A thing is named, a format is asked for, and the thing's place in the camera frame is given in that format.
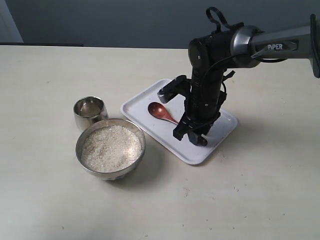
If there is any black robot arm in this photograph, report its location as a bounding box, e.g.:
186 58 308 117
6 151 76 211
172 8 320 146

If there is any white rectangular tray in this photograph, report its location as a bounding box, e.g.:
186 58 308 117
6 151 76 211
120 78 238 165

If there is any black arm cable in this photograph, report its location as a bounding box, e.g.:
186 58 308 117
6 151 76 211
205 6 245 33

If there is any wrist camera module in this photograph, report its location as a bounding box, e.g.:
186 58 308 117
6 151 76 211
157 75 191 104

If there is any small steel cup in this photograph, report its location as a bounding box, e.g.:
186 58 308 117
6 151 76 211
73 96 109 132

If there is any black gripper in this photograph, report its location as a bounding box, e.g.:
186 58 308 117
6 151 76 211
173 72 227 147

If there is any brown wooden spoon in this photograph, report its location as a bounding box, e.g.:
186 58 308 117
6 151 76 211
147 102 179 125

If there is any steel bowl of rice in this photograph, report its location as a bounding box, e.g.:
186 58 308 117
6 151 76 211
75 118 146 181

